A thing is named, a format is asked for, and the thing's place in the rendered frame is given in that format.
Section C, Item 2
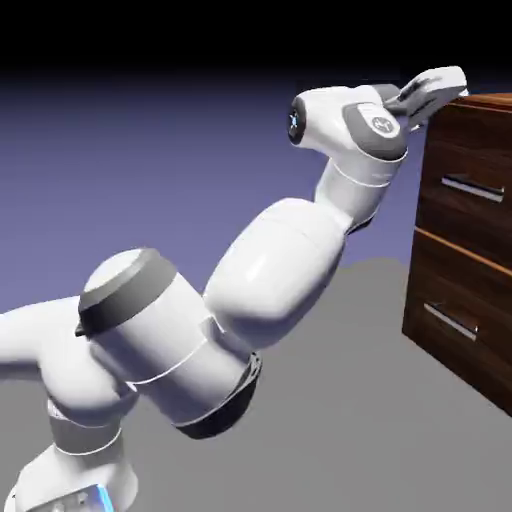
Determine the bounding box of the silver bar drawer handle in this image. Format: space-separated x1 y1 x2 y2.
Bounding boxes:
422 301 480 342
440 174 506 204

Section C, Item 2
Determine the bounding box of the dark wood cabinet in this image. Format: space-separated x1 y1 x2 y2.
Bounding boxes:
401 92 512 420

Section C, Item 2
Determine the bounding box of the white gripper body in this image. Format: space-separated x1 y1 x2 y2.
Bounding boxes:
396 65 470 126

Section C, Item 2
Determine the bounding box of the dark wood drawer front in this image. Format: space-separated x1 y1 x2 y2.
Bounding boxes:
401 228 512 417
414 102 512 270

